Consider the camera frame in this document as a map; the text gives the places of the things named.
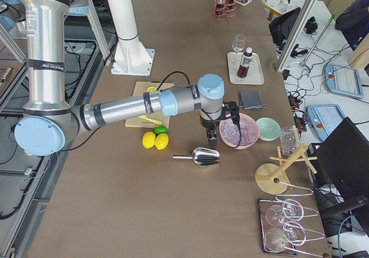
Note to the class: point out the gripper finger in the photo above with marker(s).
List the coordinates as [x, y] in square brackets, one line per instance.
[214, 137]
[209, 136]

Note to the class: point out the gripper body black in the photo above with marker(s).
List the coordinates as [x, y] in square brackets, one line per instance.
[208, 124]

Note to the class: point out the tea bottle white cap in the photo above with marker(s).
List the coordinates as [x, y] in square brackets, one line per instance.
[245, 63]

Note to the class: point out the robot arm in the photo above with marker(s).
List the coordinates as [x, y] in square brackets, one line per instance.
[50, 123]

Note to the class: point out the steel ice scoop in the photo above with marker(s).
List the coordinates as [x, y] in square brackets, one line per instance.
[202, 156]

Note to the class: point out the pink bowl of ice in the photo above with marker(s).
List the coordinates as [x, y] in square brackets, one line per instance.
[229, 132]

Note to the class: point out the folded grey cloth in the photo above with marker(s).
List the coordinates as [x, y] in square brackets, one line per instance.
[250, 100]

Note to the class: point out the lower yellow lemon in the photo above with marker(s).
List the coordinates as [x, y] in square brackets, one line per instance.
[161, 141]

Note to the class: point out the yellow lemon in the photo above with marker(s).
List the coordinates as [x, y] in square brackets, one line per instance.
[161, 141]
[148, 139]

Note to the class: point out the green lime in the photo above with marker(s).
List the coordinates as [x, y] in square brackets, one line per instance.
[160, 130]

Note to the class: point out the green bowl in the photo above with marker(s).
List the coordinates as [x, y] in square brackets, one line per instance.
[269, 129]

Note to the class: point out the upper yellow lemon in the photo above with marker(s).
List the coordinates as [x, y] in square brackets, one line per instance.
[148, 139]

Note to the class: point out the cream rabbit tray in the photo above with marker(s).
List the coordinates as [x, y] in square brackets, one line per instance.
[254, 75]

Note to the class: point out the yellow plastic knife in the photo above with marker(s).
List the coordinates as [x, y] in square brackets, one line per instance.
[155, 121]

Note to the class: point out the lemon half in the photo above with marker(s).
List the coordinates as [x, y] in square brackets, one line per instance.
[151, 89]

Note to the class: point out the wooden cup stand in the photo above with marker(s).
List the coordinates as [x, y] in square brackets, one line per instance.
[272, 178]

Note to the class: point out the clear glass tumbler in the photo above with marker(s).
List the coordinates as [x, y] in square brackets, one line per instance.
[289, 140]

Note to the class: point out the bamboo cutting board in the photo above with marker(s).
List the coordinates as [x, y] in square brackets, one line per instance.
[136, 122]

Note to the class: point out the clear wine glass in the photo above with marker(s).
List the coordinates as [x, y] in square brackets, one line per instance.
[238, 43]

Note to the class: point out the hanging wine glass upper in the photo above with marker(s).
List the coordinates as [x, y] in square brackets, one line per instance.
[287, 210]

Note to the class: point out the hanging wine glass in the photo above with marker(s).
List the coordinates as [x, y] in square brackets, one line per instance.
[289, 237]
[287, 210]

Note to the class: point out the white robot column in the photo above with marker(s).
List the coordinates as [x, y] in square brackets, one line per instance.
[131, 56]

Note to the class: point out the lower teach pendant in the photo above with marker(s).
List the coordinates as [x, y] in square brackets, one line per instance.
[324, 118]

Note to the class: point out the teach pendant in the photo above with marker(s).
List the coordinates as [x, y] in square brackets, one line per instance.
[343, 80]
[324, 118]

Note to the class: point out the hanging wine glass lower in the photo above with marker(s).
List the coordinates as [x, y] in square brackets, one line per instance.
[289, 237]

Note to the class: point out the black monitor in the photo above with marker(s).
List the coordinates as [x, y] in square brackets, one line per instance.
[342, 162]

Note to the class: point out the upper teach pendant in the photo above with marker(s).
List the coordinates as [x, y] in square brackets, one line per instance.
[343, 80]

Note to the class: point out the rose gold wire bottle basket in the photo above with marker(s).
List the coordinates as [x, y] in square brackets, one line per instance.
[228, 15]

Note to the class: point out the black wire glass rack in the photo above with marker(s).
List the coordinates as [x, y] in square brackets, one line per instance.
[263, 205]

